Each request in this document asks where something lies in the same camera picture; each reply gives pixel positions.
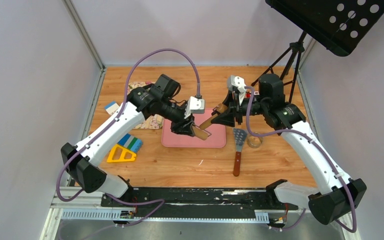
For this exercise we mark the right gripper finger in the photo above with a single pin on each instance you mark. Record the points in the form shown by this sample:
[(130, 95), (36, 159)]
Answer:
[(226, 119), (230, 100)]

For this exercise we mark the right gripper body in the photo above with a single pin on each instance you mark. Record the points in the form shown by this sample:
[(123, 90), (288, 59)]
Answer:
[(245, 109)]

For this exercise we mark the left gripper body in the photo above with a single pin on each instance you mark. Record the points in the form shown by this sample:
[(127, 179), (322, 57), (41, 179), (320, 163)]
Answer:
[(178, 126)]

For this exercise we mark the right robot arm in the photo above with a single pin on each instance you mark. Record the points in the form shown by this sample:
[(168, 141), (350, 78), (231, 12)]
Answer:
[(336, 193)]

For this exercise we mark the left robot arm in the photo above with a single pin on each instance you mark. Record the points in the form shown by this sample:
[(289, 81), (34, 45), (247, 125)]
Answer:
[(82, 160)]

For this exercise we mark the pink plastic tray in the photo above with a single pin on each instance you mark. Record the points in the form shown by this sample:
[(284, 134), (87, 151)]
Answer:
[(218, 138)]

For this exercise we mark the red grid box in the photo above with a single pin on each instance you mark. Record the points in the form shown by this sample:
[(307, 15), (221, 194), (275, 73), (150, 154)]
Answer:
[(248, 94)]

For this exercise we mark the floral cutting mat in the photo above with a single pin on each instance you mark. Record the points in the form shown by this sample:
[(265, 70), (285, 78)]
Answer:
[(154, 122)]

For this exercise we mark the blue green toy brick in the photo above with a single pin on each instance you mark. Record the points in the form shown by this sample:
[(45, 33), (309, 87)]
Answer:
[(131, 143)]

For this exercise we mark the yellow triangular toy block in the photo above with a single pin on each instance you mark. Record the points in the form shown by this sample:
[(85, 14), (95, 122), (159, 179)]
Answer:
[(120, 154)]

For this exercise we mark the small blue white card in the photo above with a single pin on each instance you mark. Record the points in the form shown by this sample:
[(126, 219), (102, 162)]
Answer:
[(112, 108)]

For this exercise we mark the black music stand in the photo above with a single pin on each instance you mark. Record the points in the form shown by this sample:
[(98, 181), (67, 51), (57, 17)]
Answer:
[(339, 25)]

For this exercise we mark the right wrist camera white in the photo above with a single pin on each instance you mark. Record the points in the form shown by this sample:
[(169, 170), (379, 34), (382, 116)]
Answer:
[(238, 83)]

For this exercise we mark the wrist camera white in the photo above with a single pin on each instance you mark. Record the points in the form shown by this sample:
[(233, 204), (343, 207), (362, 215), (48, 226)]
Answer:
[(238, 83), (194, 106)]

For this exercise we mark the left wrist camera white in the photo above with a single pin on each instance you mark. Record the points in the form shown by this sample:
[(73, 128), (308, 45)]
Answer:
[(194, 106)]

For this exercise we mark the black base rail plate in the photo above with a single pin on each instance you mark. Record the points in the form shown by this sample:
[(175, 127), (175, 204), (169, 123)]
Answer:
[(208, 203)]

